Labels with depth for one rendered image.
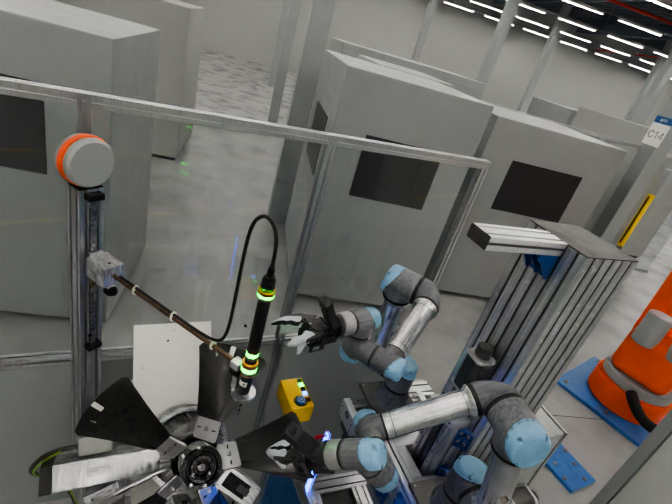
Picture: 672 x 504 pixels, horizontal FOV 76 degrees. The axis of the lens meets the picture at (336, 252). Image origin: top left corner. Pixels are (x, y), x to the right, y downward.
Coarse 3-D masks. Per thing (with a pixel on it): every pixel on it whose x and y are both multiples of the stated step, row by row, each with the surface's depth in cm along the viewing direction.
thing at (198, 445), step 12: (192, 444) 128; (204, 444) 127; (216, 444) 137; (180, 456) 126; (192, 456) 124; (204, 456) 125; (216, 456) 126; (180, 468) 122; (192, 468) 123; (216, 468) 126; (192, 480) 123; (204, 480) 125
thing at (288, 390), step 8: (280, 384) 182; (288, 384) 181; (296, 384) 183; (304, 384) 184; (280, 392) 182; (288, 392) 178; (296, 392) 179; (280, 400) 182; (288, 400) 174; (288, 408) 174; (296, 408) 172; (304, 408) 173; (312, 408) 175; (304, 416) 176
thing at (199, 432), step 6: (198, 420) 135; (204, 420) 134; (210, 420) 133; (204, 426) 133; (210, 426) 132; (216, 426) 132; (198, 432) 133; (204, 432) 132; (210, 432) 132; (216, 432) 131; (204, 438) 132; (210, 438) 131; (216, 438) 130
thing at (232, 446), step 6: (222, 444) 137; (228, 444) 137; (234, 444) 138; (222, 450) 135; (228, 450) 136; (234, 450) 136; (222, 456) 133; (228, 456) 134; (234, 456) 134; (228, 462) 132; (234, 462) 133; (240, 462) 133; (222, 468) 130; (228, 468) 130
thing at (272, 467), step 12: (276, 420) 148; (288, 420) 149; (252, 432) 143; (264, 432) 143; (276, 432) 144; (240, 444) 138; (252, 444) 139; (264, 444) 140; (240, 456) 134; (252, 456) 135; (264, 456) 136; (252, 468) 133; (264, 468) 134; (276, 468) 136; (288, 468) 137; (300, 480) 137
